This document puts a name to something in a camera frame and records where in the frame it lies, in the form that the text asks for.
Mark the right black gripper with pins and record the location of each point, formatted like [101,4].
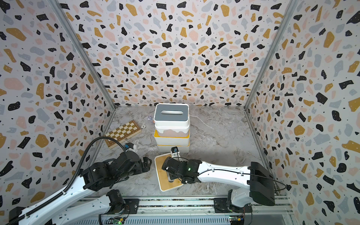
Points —
[171,177]

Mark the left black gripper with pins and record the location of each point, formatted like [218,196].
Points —
[141,168]

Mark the white pink tissue box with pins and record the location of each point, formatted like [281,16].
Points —
[179,132]

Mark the grey lid tissue box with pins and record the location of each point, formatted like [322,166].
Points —
[171,115]

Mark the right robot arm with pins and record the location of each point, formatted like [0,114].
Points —
[254,182]

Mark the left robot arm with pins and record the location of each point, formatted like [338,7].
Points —
[91,193]

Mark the wooden chess board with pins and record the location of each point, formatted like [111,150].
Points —
[124,132]

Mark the left green circuit board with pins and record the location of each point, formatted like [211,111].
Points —
[116,221]

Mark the green circuit board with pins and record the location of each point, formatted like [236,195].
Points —
[236,220]
[116,221]

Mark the right green circuit board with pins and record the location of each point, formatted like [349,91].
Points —
[236,220]

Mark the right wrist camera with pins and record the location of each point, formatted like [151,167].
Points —
[175,152]

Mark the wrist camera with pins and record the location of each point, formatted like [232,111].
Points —
[175,152]
[130,147]

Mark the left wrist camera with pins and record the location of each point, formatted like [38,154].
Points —
[130,147]

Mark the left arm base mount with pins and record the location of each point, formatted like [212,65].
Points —
[128,207]

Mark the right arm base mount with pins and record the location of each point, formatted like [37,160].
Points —
[223,205]

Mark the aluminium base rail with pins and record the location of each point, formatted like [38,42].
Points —
[197,210]

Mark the left aluminium corner post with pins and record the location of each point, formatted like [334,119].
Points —
[56,7]

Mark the aluminium corner post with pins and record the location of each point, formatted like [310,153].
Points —
[282,27]
[56,7]

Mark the right aluminium corner post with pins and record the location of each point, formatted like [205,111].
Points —
[282,27]

